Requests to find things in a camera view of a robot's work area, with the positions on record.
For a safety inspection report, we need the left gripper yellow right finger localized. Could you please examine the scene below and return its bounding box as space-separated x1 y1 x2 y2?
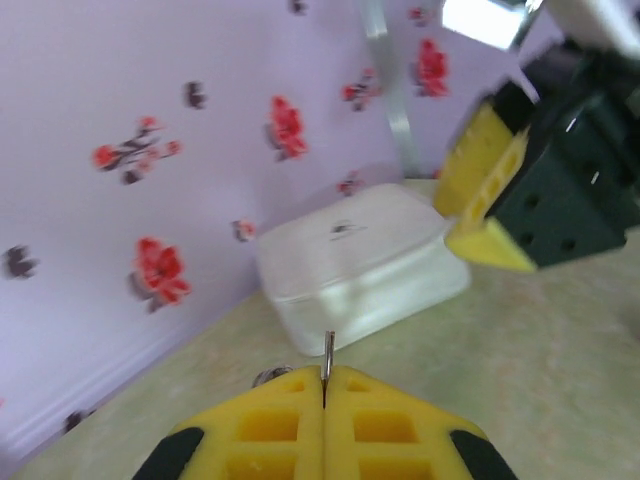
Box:
323 365 520 480

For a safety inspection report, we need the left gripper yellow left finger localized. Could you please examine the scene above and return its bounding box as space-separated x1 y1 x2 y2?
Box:
132 366 327 480

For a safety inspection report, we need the white zip case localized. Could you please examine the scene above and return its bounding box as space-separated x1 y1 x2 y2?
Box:
255 182 474 357

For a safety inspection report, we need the aluminium frame post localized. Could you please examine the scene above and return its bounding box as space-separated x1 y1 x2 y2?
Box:
355 0 420 180

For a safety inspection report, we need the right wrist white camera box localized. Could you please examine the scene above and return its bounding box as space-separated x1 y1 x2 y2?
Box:
442 0 640 56

